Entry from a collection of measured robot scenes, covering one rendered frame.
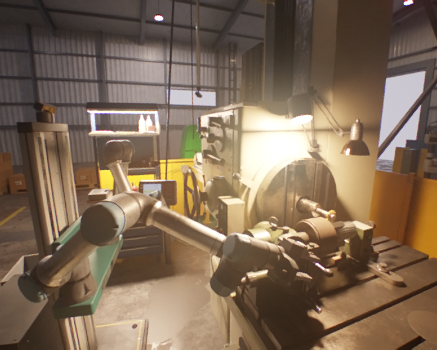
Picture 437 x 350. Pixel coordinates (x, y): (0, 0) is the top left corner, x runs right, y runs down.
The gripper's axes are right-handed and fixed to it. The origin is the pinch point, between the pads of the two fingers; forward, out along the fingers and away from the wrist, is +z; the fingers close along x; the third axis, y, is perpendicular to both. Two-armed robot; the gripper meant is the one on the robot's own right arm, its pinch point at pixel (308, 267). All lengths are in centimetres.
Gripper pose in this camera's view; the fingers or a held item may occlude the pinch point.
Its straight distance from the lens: 83.8
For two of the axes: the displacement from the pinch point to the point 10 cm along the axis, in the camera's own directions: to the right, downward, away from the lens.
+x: -4.1, 9.1, 0.3
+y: -3.5, -1.8, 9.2
